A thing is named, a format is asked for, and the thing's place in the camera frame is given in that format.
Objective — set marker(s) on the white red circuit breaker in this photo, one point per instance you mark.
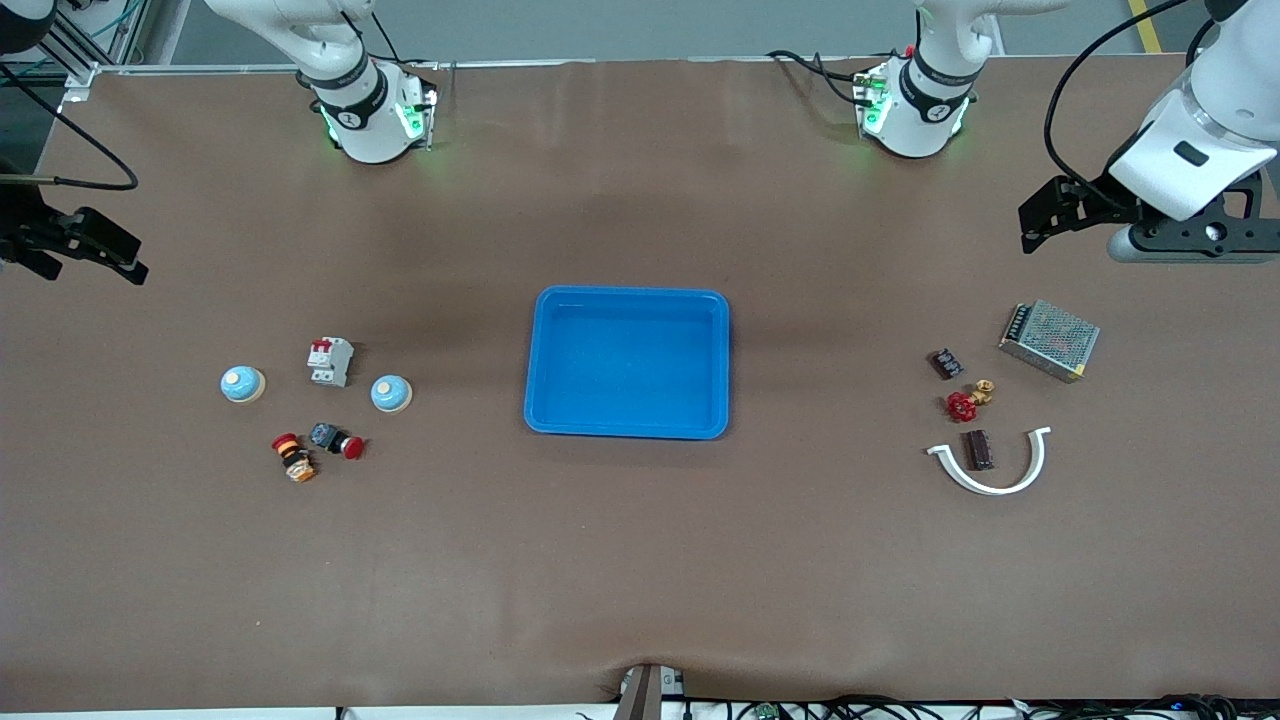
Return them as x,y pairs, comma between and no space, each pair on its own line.
330,361

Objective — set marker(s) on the brown table mat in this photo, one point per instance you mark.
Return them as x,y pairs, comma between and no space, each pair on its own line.
640,560

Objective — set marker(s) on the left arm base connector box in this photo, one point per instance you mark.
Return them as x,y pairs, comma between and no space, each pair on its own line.
872,100

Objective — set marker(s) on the dark brown relay block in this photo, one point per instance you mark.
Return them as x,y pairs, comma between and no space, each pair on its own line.
979,450

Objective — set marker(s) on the blue plastic tray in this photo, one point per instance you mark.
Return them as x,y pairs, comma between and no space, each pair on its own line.
640,370

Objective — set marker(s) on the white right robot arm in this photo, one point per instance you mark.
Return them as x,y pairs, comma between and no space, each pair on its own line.
365,120

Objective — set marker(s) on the aluminium frame corner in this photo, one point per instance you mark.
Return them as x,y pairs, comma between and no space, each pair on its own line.
80,80

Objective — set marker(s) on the metal mesh power supply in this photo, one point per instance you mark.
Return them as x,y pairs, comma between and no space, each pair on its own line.
1050,340

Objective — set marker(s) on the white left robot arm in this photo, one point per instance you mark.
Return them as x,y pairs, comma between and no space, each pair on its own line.
930,110

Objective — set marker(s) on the white curved plastic clamp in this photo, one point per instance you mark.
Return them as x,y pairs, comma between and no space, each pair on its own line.
990,488

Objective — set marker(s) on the red yellow emergency stop button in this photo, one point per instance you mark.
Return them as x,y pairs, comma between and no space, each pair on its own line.
293,457

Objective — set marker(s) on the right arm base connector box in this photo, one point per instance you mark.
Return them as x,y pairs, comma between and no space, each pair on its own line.
415,115

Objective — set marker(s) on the red black push button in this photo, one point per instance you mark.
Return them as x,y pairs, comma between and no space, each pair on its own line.
337,440

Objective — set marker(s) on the light blue call bell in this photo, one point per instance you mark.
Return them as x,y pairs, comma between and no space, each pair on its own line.
391,393
242,384

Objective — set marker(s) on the black terminal block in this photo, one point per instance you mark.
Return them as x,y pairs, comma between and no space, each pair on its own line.
947,364

